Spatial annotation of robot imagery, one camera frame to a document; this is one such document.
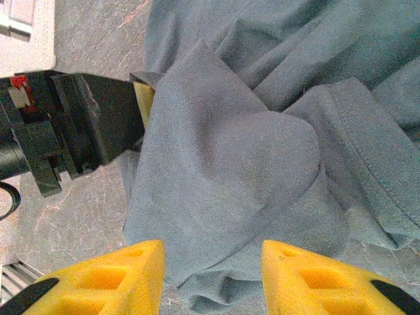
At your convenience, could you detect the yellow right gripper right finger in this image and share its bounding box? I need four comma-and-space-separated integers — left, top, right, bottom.
261, 239, 420, 315

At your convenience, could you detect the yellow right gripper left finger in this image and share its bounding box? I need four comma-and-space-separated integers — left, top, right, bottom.
0, 239, 165, 315

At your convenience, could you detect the grey-blue t-shirt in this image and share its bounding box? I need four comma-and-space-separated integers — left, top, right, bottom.
123, 0, 420, 315

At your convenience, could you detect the white perforated plastic basket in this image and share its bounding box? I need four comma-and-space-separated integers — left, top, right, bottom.
0, 0, 56, 79

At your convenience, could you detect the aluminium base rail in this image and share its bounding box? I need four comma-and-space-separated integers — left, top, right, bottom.
0, 258, 46, 298

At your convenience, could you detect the thin black cable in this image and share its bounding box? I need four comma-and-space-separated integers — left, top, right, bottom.
0, 181, 23, 221

